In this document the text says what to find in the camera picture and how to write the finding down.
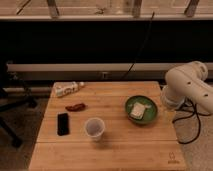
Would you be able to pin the dried red pepper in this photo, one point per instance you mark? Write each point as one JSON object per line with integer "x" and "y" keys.
{"x": 76, "y": 107}

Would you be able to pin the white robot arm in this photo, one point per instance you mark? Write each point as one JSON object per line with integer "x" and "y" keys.
{"x": 187, "y": 81}

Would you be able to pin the green ceramic bowl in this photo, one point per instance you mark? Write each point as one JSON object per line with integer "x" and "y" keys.
{"x": 150, "y": 113}

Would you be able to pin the clear plastic cup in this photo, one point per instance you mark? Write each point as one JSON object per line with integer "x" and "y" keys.
{"x": 94, "y": 128}

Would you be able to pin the black smartphone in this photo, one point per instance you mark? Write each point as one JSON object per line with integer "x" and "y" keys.
{"x": 63, "y": 124}

